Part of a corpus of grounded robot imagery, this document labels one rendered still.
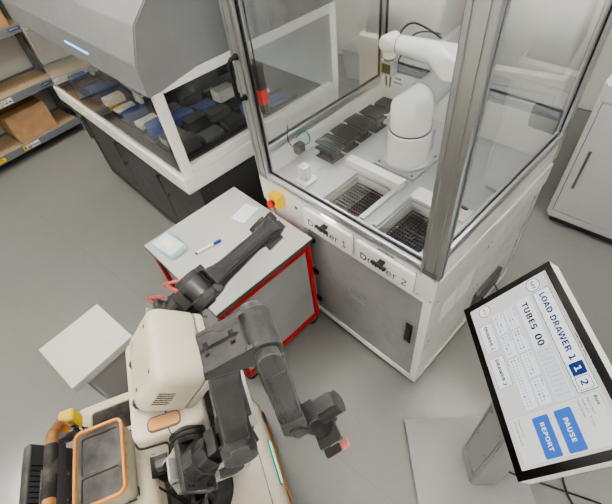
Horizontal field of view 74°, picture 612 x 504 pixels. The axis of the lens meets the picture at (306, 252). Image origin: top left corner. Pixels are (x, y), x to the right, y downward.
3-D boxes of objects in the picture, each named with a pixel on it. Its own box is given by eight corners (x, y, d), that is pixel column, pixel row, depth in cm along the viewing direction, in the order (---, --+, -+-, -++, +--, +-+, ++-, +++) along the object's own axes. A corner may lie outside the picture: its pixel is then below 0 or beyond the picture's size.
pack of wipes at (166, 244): (188, 249, 198) (185, 243, 195) (172, 261, 194) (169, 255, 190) (168, 237, 205) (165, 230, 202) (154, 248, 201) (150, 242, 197)
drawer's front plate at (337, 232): (351, 254, 177) (350, 237, 169) (304, 224, 193) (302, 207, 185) (353, 252, 178) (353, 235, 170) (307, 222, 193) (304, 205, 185)
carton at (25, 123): (21, 145, 407) (3, 119, 387) (8, 136, 423) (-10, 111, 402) (58, 125, 427) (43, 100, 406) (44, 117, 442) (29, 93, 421)
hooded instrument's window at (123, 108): (183, 178, 213) (149, 96, 179) (55, 86, 306) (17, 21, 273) (331, 89, 260) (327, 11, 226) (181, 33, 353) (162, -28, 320)
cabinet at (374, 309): (415, 391, 217) (435, 308, 157) (285, 289, 271) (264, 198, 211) (504, 283, 256) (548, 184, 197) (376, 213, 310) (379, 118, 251)
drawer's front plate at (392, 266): (411, 293, 161) (413, 276, 153) (355, 257, 176) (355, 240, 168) (413, 290, 162) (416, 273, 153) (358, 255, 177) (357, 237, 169)
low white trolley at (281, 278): (252, 389, 227) (215, 315, 171) (191, 325, 260) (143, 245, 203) (323, 322, 251) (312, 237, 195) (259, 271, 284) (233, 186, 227)
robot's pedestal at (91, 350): (149, 451, 211) (70, 392, 154) (117, 415, 225) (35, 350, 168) (192, 404, 225) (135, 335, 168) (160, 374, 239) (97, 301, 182)
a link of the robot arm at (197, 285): (168, 301, 117) (181, 314, 117) (189, 278, 113) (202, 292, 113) (184, 290, 125) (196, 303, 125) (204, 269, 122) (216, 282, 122)
